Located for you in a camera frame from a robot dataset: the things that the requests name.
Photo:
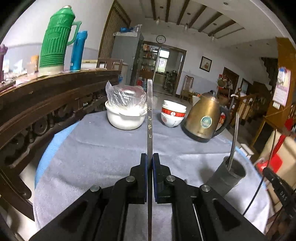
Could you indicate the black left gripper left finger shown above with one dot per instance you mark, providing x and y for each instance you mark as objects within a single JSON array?
[{"x": 100, "y": 213}]

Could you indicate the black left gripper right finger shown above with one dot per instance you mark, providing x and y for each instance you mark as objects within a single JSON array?
[{"x": 199, "y": 213}]

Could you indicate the engraved steel chopstick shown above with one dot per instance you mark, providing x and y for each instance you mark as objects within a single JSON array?
[{"x": 149, "y": 156}]

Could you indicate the grey utensil holder cup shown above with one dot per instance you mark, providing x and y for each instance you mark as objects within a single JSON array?
[{"x": 223, "y": 180}]

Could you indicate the grey cloth table mat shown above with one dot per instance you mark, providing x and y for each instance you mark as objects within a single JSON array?
[{"x": 96, "y": 153}]

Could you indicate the blue table cover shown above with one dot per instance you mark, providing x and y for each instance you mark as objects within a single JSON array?
[{"x": 51, "y": 150}]

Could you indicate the gold electric kettle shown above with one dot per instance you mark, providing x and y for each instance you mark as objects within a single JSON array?
[{"x": 206, "y": 119}]

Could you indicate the white pot with plastic bag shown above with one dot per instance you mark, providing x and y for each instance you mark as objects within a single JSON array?
[{"x": 126, "y": 106}]

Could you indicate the stacked red white bowls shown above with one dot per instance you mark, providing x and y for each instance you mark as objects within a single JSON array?
[{"x": 172, "y": 113}]

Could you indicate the dark carved wooden sideboard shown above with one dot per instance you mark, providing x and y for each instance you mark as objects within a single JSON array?
[{"x": 33, "y": 112}]

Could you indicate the blue water bottle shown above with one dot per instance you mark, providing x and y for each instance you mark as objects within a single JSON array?
[{"x": 77, "y": 51}]

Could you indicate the wooden chair near sideboard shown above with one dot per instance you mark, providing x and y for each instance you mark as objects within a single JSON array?
[{"x": 110, "y": 64}]

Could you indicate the grey refrigerator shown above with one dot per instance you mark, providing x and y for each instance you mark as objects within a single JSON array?
[{"x": 129, "y": 48}]

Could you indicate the green thermos flask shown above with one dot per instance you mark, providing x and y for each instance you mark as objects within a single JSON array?
[{"x": 61, "y": 32}]

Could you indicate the purple bottle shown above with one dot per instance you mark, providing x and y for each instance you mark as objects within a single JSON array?
[{"x": 3, "y": 51}]

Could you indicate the pink wall calendar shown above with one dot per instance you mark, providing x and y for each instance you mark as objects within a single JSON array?
[{"x": 282, "y": 86}]

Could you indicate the wooden chair by wall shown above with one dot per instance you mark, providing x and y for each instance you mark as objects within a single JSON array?
[{"x": 187, "y": 85}]

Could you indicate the framed wall picture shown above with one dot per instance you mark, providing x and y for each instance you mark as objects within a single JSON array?
[{"x": 205, "y": 64}]

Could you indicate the round wall clock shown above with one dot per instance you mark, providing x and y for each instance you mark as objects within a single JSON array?
[{"x": 160, "y": 39}]

